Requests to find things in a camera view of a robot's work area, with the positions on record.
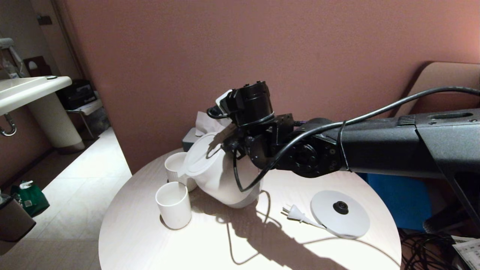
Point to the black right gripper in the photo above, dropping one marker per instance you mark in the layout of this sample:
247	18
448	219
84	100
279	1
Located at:
253	103

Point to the white electric kettle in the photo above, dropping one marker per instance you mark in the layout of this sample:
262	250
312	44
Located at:
225	183

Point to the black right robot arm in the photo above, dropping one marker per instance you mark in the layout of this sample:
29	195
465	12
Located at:
375	146

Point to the white tissue sheet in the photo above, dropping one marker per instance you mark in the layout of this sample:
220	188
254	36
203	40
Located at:
204	122

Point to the smooth white cup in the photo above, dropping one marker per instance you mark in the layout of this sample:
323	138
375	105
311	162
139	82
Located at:
174	210

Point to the grey plastic bag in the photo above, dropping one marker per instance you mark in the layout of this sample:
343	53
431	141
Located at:
99	122

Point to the metal-legged stool shelf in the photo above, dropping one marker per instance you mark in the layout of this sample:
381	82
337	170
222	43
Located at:
90	108

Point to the round white kettle base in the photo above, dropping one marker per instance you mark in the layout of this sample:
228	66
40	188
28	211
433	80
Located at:
348	225

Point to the black box device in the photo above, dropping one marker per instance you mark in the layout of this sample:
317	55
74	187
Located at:
77	95

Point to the brown wooden holder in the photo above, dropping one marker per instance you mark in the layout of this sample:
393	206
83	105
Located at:
41	70

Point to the green bag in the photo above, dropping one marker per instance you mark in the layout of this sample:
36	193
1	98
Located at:
33	202

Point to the white sink basin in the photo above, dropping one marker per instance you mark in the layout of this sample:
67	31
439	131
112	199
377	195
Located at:
22	93

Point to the chrome drain pipe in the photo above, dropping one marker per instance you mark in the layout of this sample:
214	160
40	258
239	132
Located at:
13	129

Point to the beige rounded board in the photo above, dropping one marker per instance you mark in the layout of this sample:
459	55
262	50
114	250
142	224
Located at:
442	75

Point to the brown waste bin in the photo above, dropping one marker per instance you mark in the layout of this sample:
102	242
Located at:
13	223

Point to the grey faucet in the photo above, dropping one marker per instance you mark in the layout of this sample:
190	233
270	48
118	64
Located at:
5	43

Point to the printed paper sheet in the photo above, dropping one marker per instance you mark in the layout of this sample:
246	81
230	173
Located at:
467	253

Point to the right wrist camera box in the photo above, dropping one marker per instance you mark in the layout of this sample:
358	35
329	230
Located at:
224	99

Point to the beige sink pedestal column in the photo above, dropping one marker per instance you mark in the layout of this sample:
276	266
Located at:
56	123

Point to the dark wall sign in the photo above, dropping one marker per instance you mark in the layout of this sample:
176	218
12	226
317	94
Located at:
45	21

